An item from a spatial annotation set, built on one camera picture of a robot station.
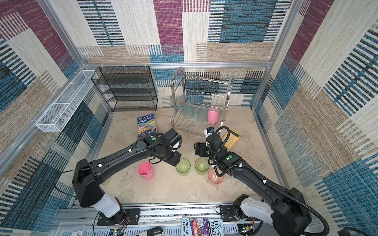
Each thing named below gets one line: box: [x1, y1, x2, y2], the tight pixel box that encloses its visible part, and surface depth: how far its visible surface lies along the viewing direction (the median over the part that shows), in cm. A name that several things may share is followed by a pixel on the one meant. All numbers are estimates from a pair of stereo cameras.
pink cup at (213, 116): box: [207, 106, 220, 124], surface depth 104 cm
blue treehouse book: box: [137, 113, 158, 138], surface depth 110 cm
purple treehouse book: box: [180, 216, 224, 236], surface depth 70 cm
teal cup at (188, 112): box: [183, 105, 195, 120], surface depth 109 cm
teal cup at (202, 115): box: [197, 108, 209, 123], surface depth 107 cm
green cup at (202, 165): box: [194, 157, 210, 176], surface depth 85 cm
